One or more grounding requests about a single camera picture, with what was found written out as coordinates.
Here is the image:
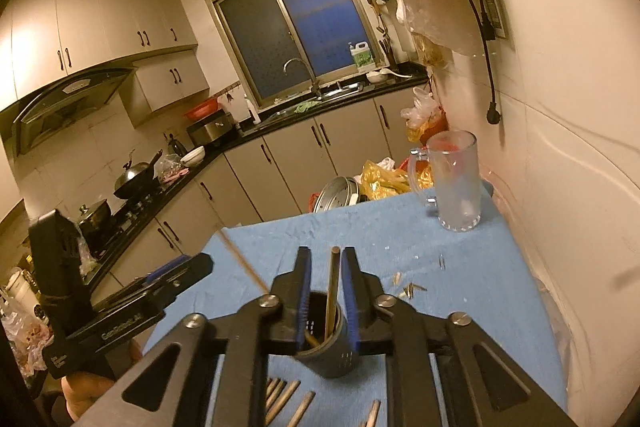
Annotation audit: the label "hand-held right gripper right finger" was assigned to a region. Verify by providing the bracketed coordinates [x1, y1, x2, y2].
[341, 247, 576, 427]

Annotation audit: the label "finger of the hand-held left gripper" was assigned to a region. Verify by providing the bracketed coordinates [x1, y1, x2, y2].
[146, 256, 193, 282]
[152, 253, 215, 310]

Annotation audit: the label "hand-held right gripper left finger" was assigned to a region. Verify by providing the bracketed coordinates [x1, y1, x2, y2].
[70, 246, 313, 427]

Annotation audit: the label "dark round utensil holder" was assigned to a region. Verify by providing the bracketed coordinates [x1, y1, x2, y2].
[292, 291, 362, 380]

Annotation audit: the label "person's left hand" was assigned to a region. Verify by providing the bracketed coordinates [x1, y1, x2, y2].
[61, 372, 118, 424]

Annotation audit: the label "gas stove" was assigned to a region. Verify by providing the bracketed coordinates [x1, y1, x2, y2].
[75, 192, 162, 258]

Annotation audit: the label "blue table cloth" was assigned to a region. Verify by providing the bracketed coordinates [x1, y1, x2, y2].
[142, 184, 568, 427]

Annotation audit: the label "black pot with lid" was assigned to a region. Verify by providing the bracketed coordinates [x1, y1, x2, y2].
[77, 199, 113, 239]

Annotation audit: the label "black wok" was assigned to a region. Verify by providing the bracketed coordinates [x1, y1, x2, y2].
[114, 149, 163, 200]

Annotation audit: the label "round metal steamer lid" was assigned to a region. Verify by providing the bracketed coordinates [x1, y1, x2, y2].
[312, 177, 361, 214]

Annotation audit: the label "yellow plastic bag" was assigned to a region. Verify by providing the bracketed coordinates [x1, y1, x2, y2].
[360, 159, 433, 201]

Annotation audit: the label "metal countertop box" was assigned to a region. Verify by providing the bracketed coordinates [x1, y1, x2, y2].
[187, 112, 236, 148]

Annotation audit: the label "beige base cabinets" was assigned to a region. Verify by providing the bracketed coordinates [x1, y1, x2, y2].
[90, 89, 431, 308]

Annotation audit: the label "frosted glass mug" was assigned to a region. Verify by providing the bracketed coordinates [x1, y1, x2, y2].
[409, 130, 483, 234]

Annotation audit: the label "red plastic basin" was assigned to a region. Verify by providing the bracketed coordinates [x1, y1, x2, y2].
[184, 101, 221, 122]

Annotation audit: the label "black range hood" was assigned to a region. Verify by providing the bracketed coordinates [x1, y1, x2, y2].
[0, 67, 138, 158]

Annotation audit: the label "white plastic bag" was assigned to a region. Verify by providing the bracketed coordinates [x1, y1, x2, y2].
[400, 87, 446, 142]

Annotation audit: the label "chrome sink faucet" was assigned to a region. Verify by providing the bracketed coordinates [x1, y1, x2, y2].
[283, 58, 323, 98]

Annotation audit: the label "white detergent jug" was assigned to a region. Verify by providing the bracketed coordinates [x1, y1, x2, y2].
[349, 41, 375, 72]

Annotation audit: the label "sliding kitchen window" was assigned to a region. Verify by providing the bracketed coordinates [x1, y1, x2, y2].
[197, 0, 386, 110]

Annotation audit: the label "hanging clear plastic bag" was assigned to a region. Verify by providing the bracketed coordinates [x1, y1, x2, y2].
[396, 0, 483, 68]

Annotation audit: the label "beige wall cabinets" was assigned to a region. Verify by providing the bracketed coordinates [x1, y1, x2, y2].
[0, 0, 211, 128]

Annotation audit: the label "black power cable with plug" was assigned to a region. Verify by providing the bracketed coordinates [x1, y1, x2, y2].
[447, 0, 503, 126]

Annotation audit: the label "wall outlet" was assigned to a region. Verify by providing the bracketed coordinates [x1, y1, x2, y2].
[477, 0, 509, 40]

